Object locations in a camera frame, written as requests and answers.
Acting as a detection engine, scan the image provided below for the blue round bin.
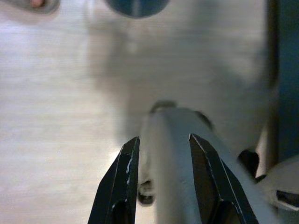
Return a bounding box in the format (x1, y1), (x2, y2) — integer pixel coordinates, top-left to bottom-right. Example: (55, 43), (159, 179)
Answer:
(102, 0), (171, 19)

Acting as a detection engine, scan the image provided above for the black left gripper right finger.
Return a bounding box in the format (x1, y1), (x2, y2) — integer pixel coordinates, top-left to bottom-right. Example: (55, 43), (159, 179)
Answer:
(189, 133), (264, 224)

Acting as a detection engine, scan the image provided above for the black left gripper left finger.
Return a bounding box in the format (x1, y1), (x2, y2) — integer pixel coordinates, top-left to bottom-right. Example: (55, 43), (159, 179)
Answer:
(87, 136), (141, 224)

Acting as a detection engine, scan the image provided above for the black robot right foot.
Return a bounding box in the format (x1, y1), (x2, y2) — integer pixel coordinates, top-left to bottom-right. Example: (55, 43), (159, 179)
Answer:
(237, 149), (267, 182)

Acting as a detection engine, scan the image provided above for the black robot left foot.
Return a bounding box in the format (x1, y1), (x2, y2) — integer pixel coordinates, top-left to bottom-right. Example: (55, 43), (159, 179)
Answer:
(137, 179), (157, 207)

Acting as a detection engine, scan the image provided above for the silver robot left leg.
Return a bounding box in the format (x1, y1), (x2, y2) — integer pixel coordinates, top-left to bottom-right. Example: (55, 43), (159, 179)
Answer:
(139, 100), (285, 224)

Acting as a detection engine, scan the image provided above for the black robot foot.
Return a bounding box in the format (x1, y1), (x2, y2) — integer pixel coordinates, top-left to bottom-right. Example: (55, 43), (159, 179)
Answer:
(237, 149), (267, 182)
(137, 179), (157, 207)

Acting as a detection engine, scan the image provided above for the dark teal bed base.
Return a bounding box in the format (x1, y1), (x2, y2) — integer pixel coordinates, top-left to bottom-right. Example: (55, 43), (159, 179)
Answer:
(267, 0), (299, 164)

